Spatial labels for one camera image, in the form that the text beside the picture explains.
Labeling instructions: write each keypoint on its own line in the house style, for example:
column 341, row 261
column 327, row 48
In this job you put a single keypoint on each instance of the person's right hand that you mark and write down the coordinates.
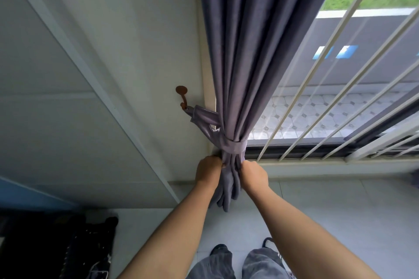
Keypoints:
column 255, row 174

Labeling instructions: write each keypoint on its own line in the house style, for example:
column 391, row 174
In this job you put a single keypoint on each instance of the person's left hand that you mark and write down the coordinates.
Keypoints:
column 207, row 169

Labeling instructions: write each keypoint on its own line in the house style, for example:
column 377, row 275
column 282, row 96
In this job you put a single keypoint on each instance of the person's right fingers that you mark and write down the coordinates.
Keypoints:
column 244, row 168

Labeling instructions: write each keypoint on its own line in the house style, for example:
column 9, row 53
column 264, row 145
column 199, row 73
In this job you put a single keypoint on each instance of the person's left fingers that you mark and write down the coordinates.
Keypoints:
column 220, row 161

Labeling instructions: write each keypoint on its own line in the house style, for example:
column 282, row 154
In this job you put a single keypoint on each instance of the grey purple curtain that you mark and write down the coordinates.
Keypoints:
column 248, row 59

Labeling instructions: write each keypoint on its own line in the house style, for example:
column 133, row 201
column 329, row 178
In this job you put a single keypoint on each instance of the person's right forearm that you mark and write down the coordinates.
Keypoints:
column 307, row 236

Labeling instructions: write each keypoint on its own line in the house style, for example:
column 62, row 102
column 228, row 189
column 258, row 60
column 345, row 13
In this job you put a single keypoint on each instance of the person's left forearm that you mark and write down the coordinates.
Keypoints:
column 170, row 233

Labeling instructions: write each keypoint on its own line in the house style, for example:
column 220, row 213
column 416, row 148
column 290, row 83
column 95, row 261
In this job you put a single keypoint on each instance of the grey purple curtain tieback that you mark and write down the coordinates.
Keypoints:
column 216, row 131

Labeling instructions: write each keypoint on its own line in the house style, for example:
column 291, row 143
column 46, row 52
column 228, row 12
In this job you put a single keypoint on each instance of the black left shoe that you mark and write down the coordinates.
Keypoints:
column 218, row 249

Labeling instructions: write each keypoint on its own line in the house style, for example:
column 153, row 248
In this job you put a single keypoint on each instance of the black right shoe white stripes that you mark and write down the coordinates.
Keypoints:
column 274, row 252

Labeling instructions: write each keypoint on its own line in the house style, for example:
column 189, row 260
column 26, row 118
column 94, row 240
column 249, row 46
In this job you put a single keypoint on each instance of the person's grey trousers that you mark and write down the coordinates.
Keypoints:
column 235, row 265

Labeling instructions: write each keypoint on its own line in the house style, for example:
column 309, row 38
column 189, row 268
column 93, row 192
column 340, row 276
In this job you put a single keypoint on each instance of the white window security bars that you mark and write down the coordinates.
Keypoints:
column 343, row 99

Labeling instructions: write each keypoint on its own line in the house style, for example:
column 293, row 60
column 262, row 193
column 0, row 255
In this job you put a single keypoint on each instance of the black bag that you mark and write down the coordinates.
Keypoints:
column 59, row 246

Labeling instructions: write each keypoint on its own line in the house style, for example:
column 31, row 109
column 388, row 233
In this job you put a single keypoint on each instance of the brown wall hook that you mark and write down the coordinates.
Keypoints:
column 182, row 95

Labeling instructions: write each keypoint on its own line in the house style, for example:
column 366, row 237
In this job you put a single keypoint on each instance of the white window frame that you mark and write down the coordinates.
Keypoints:
column 327, row 157

